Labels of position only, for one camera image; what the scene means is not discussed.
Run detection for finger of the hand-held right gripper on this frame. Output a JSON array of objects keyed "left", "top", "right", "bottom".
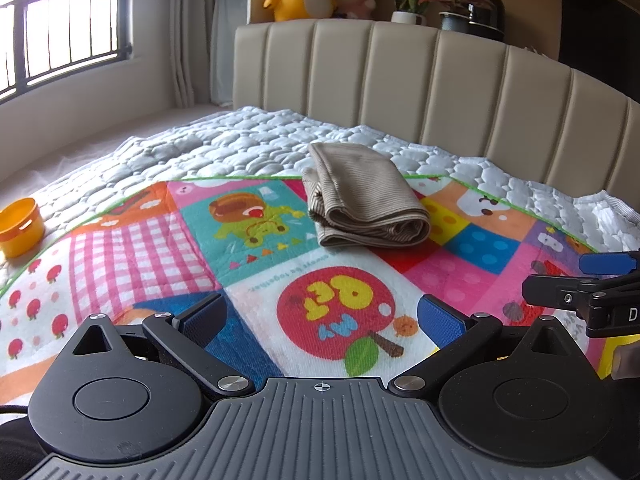
[
  {"left": 521, "top": 275, "right": 593, "bottom": 318},
  {"left": 579, "top": 249, "right": 640, "bottom": 277}
]

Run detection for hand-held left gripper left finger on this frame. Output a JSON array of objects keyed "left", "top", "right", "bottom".
[{"left": 71, "top": 294, "right": 257, "bottom": 402}]

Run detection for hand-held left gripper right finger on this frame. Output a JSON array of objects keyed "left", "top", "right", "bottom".
[{"left": 389, "top": 296, "right": 581, "bottom": 400}]

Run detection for beige ribbed pants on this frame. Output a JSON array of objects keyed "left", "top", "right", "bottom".
[{"left": 301, "top": 142, "right": 432, "bottom": 250}]

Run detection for person's right hand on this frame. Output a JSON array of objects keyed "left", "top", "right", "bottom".
[{"left": 611, "top": 342, "right": 640, "bottom": 381}]

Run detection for white crumpled cloth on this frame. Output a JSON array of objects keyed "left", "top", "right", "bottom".
[{"left": 575, "top": 190, "right": 640, "bottom": 253}]

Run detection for colourful printed play mat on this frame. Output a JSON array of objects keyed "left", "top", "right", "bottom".
[{"left": 0, "top": 175, "right": 618, "bottom": 406}]

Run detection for white quilted bed cover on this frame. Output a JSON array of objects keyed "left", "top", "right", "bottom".
[{"left": 0, "top": 106, "right": 640, "bottom": 286}]

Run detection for orange plastic cup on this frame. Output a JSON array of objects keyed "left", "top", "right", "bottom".
[{"left": 0, "top": 198, "right": 46, "bottom": 259}]

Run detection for beige padded headboard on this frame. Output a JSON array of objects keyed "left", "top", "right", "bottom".
[{"left": 232, "top": 19, "right": 640, "bottom": 211}]

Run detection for black round appliance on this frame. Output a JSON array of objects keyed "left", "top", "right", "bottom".
[{"left": 467, "top": 0, "right": 506, "bottom": 41}]

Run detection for pale covered standing object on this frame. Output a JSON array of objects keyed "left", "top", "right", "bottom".
[{"left": 210, "top": 0, "right": 249, "bottom": 108}]

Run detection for beige curtain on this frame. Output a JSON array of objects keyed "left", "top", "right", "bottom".
[{"left": 160, "top": 0, "right": 221, "bottom": 108}]

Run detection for pink-leaved plant in black pot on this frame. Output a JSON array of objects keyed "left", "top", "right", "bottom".
[{"left": 417, "top": 0, "right": 488, "bottom": 33}]

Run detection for barred window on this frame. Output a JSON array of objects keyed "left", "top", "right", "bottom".
[{"left": 0, "top": 0, "right": 136, "bottom": 103}]

